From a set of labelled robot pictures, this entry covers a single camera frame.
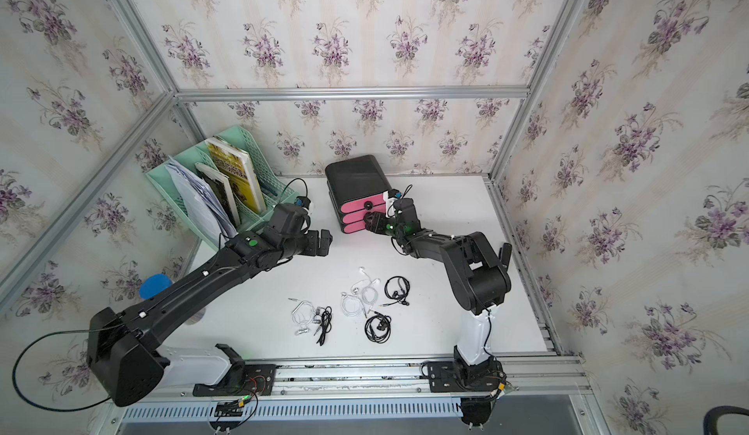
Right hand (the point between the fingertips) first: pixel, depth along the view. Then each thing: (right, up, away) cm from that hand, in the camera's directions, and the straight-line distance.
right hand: (371, 218), depth 95 cm
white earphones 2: (-19, -28, -11) cm, 35 cm away
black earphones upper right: (+8, -21, -6) cm, 24 cm away
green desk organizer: (-38, +11, +17) cm, 43 cm away
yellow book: (-43, +17, -4) cm, 46 cm away
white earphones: (-2, -23, -7) cm, 24 cm away
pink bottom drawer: (-6, -2, +3) cm, 7 cm away
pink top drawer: (-2, +5, -3) cm, 6 cm away
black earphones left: (-13, -30, -13) cm, 35 cm away
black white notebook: (-47, +11, -5) cm, 49 cm away
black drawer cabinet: (-5, +10, 0) cm, 11 cm away
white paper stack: (-46, +4, -16) cm, 49 cm away
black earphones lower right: (+2, -31, -14) cm, 34 cm away
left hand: (-13, -5, -16) cm, 21 cm away
